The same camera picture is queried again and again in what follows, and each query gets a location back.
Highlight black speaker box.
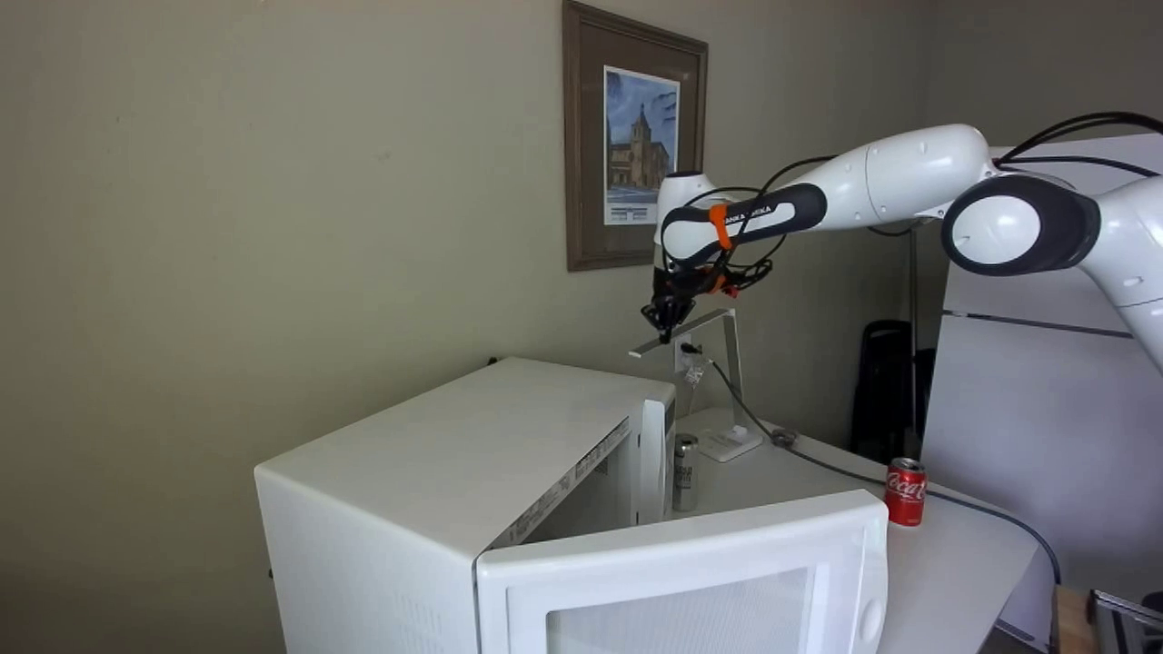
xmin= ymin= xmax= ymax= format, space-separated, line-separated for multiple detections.
xmin=848 ymin=316 xmax=939 ymax=464

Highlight black robot arm cables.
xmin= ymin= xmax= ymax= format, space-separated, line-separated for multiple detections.
xmin=987 ymin=109 xmax=1163 ymax=169

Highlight dark green power cable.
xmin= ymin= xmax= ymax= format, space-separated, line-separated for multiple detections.
xmin=704 ymin=361 xmax=1066 ymax=591

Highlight red Coca-Cola can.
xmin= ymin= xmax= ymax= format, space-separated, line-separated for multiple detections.
xmin=882 ymin=454 xmax=930 ymax=532

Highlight white refrigerator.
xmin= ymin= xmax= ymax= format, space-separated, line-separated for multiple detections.
xmin=915 ymin=126 xmax=1163 ymax=648

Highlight framed building picture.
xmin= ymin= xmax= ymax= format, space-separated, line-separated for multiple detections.
xmin=560 ymin=0 xmax=711 ymax=275

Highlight white microwave oven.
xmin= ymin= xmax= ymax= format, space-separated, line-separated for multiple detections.
xmin=251 ymin=352 xmax=894 ymax=654

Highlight white desk lamp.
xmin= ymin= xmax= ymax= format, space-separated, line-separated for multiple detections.
xmin=624 ymin=306 xmax=771 ymax=464

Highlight light wooden board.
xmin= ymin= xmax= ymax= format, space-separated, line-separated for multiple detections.
xmin=1052 ymin=586 xmax=1101 ymax=654

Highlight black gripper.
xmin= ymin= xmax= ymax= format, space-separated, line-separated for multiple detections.
xmin=640 ymin=266 xmax=727 ymax=349

